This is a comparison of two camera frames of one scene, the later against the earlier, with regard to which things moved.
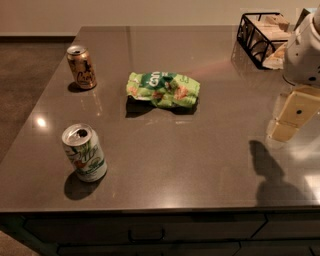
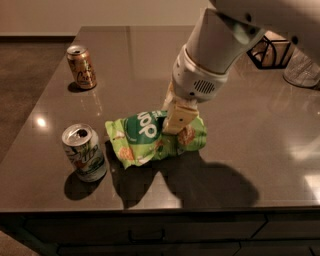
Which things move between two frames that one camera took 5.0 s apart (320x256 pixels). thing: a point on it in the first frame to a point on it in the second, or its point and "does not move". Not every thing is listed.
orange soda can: x=82 y=66 does not move
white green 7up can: x=86 y=152 does not move
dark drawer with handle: x=80 y=229 does not move
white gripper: x=304 y=55 to x=192 y=81
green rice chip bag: x=168 y=89 to x=140 y=138
